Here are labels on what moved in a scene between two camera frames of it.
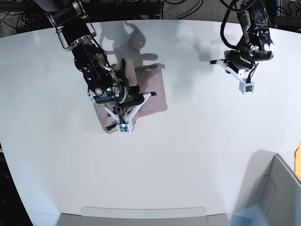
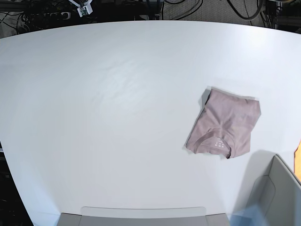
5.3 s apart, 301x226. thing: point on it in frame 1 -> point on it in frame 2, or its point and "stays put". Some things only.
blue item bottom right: x=253 y=215 stays put
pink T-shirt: x=150 y=78 -> x=225 y=125
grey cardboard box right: x=279 y=194 stays put
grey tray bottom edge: x=142 y=216 stays put
